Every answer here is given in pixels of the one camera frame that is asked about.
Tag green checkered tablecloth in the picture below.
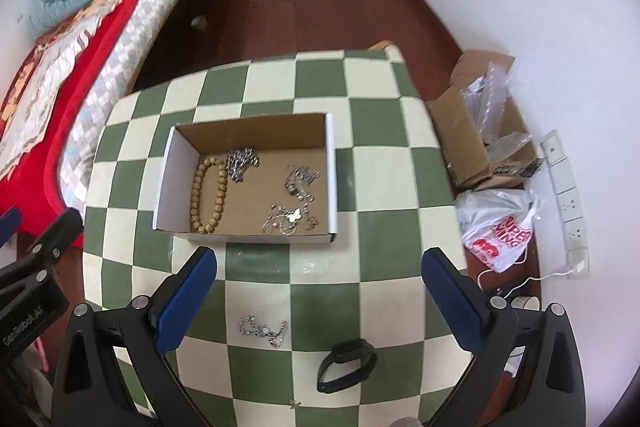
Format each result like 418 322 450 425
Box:
82 46 470 426

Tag wooden bead bracelet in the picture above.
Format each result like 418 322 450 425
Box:
188 156 230 237

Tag small bowl under bed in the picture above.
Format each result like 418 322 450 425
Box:
191 15 208 31

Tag clear plastic packaging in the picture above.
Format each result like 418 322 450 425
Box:
461 61 533 164

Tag silver charm jewelry cluster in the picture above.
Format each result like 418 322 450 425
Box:
284 166 320 206

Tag patchwork checkered quilt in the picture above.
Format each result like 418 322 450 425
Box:
53 0 179 211

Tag white cardboard jewelry box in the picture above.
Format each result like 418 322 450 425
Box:
152 113 338 244

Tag silver beaded link bracelet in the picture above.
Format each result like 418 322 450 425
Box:
236 313 291 350

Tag white wall power strip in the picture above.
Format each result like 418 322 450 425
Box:
540 130 590 279

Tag black smart band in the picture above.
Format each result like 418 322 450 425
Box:
316 338 378 395

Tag thin silver butterfly necklace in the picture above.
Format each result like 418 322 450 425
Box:
260 200 321 237

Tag brown cardboard box on floor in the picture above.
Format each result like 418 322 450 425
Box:
427 49 541 191

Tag thick silver chainmail bracelet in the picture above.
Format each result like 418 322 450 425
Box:
223 146 262 184

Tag white plastic shopping bag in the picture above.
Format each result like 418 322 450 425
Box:
454 188 541 273

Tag white charger cable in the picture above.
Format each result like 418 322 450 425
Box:
476 261 582 301

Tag red bed blanket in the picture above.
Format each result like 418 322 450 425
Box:
1 0 124 236

